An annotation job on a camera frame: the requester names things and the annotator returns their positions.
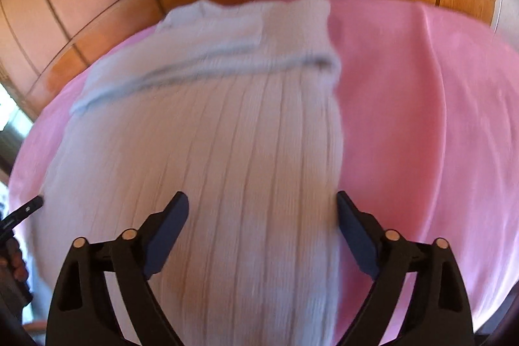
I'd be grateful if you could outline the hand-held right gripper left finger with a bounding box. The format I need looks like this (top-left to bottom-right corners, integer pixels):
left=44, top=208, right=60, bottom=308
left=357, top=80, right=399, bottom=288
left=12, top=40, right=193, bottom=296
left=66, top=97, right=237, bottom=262
left=45, top=191, right=190, bottom=346

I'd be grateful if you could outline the beige knitted sweater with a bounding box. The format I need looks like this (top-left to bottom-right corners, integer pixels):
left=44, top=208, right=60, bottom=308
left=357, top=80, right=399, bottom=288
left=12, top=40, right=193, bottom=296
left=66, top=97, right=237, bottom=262
left=41, top=0, right=345, bottom=346

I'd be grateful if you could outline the pink blanket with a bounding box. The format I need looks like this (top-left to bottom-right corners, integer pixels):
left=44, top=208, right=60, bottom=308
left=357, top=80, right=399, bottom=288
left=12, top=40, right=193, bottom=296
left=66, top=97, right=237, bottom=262
left=10, top=0, right=519, bottom=346

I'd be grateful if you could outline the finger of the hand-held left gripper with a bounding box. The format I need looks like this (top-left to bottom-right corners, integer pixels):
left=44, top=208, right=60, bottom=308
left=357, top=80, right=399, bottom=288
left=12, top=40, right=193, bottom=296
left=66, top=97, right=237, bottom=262
left=0, top=195, right=44, bottom=233

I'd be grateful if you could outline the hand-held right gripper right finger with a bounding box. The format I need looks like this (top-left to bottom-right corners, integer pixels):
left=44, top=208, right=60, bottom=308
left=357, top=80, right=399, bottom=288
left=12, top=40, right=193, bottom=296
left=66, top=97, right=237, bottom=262
left=336, top=191, right=475, bottom=346

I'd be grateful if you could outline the bright window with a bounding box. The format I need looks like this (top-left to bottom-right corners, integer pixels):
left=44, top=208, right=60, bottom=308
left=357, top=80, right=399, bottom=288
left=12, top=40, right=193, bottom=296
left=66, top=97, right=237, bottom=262
left=0, top=82, right=34, bottom=138

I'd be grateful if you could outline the person's left hand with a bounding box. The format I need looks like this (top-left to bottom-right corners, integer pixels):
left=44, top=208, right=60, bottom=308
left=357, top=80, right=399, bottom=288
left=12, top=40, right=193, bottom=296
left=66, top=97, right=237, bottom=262
left=0, top=237, right=29, bottom=284

